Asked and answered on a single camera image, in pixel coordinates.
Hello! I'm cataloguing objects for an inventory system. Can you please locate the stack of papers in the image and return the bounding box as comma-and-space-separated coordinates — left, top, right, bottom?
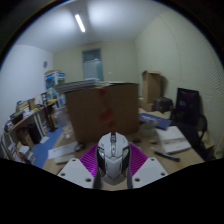
53, 78, 101, 94

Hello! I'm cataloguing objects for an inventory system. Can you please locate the clear plastic container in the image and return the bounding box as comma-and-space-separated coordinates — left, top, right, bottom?
138, 121, 158, 138

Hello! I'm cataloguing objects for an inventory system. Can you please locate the white computer mouse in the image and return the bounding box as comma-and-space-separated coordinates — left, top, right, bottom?
95, 131, 131, 186

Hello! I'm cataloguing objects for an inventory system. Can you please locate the black pen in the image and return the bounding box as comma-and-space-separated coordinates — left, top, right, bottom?
153, 150, 181, 163

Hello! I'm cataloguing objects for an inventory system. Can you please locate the wooden side desk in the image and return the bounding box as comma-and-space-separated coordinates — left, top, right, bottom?
3, 99, 58, 134

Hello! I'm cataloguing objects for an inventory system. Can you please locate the tall brown cardboard box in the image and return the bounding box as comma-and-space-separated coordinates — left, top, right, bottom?
141, 70, 163, 104

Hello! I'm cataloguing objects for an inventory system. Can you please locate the white open book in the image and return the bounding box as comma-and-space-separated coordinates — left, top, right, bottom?
155, 125, 193, 155

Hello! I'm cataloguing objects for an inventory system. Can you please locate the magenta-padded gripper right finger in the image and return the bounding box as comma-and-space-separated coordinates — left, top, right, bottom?
125, 143, 169, 190

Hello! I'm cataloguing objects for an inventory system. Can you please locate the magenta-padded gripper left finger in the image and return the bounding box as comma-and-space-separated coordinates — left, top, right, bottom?
57, 143, 103, 190

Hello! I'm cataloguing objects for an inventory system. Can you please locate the blue and white cabinet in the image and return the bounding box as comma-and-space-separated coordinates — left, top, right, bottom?
44, 69, 67, 91

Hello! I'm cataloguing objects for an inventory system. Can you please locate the large brown cardboard box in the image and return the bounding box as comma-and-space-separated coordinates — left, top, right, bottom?
64, 83, 140, 145

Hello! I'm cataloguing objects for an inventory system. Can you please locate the blue book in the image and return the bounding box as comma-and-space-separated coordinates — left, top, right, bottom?
139, 112, 172, 130

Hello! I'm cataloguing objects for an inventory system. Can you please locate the ceiling tube light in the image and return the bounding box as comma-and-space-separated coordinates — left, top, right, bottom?
74, 13, 87, 34

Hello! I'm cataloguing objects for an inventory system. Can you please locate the grey door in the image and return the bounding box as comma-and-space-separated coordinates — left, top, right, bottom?
82, 48, 104, 82

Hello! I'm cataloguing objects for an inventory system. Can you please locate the black bag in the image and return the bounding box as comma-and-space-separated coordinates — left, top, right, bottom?
152, 96, 174, 114

